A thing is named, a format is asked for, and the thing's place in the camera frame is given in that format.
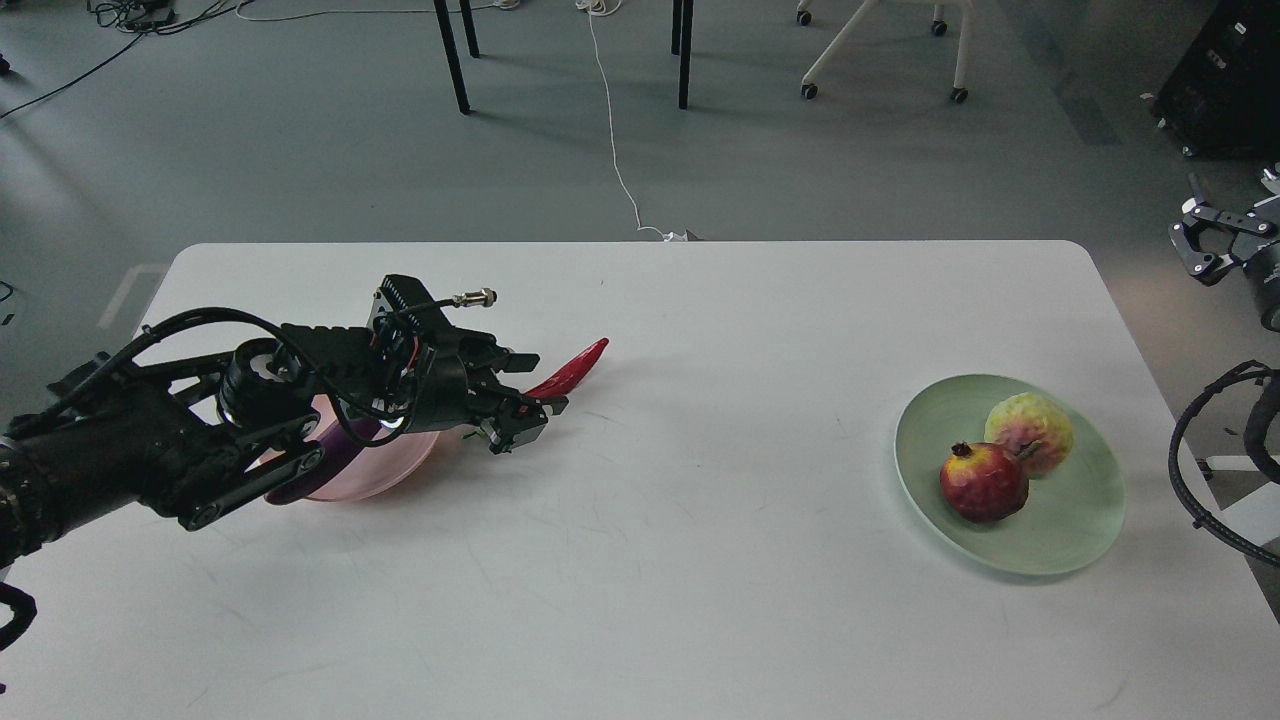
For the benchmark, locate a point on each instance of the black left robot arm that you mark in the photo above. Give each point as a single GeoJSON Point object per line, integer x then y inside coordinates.
{"type": "Point", "coordinates": [214, 407]}

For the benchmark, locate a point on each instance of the black table leg left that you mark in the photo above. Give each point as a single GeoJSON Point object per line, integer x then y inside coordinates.
{"type": "Point", "coordinates": [452, 58]}

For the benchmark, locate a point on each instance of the red chili pepper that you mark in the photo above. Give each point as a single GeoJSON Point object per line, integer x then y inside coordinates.
{"type": "Point", "coordinates": [575, 367]}

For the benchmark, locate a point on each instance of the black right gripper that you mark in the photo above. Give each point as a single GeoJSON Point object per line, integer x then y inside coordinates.
{"type": "Point", "coordinates": [1211, 242]}

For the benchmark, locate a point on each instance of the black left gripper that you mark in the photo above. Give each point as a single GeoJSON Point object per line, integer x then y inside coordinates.
{"type": "Point", "coordinates": [449, 388]}

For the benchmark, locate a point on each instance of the purple eggplant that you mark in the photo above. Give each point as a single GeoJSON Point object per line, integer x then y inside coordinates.
{"type": "Point", "coordinates": [343, 473]}

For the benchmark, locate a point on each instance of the red pomegranate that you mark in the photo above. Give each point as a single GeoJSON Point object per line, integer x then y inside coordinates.
{"type": "Point", "coordinates": [982, 482]}

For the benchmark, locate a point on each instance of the green plate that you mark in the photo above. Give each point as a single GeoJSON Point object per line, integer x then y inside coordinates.
{"type": "Point", "coordinates": [1074, 514]}

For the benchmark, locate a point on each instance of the black table leg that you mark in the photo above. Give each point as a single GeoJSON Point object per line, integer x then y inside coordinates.
{"type": "Point", "coordinates": [469, 28]}
{"type": "Point", "coordinates": [452, 58]}
{"type": "Point", "coordinates": [681, 45]}

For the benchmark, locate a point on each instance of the black equipment case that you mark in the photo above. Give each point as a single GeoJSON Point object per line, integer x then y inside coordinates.
{"type": "Point", "coordinates": [1222, 99]}

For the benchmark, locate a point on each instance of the black table leg rear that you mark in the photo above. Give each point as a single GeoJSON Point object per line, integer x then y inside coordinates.
{"type": "Point", "coordinates": [469, 28]}

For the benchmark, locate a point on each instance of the pink plate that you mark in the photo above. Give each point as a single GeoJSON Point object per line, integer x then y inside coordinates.
{"type": "Point", "coordinates": [396, 461]}

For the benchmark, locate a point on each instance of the black table leg right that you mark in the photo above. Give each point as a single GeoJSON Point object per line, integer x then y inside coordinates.
{"type": "Point", "coordinates": [681, 45]}

